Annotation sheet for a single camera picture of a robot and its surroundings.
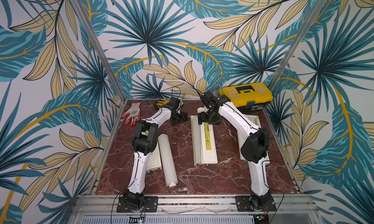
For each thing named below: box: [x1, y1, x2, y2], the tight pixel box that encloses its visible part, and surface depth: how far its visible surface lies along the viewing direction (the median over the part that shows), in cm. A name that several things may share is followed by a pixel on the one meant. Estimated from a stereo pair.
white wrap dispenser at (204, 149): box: [190, 115, 219, 167], surface depth 83 cm
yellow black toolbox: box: [219, 82, 274, 113], surface depth 105 cm
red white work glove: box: [121, 102, 141, 127], surface depth 112 cm
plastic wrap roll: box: [157, 133, 179, 188], surface depth 85 cm
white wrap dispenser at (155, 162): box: [146, 140, 163, 173], surface depth 82 cm
